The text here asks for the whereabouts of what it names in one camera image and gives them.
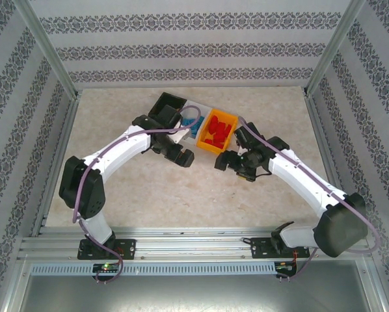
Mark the red lego brick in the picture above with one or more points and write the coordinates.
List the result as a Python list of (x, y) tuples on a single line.
[(219, 133), (213, 123), (219, 141), (226, 136), (220, 123), (210, 141), (227, 127)]

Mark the orange plastic bin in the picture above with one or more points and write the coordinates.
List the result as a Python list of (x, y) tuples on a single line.
[(207, 146)]

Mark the blue lego brick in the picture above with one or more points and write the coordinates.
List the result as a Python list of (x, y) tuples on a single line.
[(199, 123), (187, 122), (194, 131)]

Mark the black plastic bin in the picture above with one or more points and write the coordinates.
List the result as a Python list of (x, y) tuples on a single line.
[(163, 100)]

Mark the white plastic bin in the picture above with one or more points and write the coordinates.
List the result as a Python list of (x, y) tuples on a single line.
[(206, 112)]

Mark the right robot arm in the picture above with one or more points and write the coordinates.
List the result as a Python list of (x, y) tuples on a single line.
[(341, 227)]

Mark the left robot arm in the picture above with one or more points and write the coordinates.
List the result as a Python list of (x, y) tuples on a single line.
[(80, 191)]

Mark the small circuit board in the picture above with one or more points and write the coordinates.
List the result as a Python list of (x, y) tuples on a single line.
[(106, 267), (285, 266)]

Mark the grey metal panel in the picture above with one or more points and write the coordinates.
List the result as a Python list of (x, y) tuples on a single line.
[(194, 295)]

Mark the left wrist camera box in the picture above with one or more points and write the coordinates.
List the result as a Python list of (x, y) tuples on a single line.
[(183, 136)]

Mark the aluminium side rail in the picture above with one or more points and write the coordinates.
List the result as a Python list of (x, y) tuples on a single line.
[(318, 123), (69, 123)]

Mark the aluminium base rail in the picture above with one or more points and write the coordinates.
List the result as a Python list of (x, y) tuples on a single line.
[(194, 243)]

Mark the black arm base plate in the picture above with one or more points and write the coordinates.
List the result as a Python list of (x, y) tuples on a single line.
[(127, 248), (259, 248)]

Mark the aluminium frame post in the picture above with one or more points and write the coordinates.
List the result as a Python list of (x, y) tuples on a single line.
[(333, 45), (46, 45)]

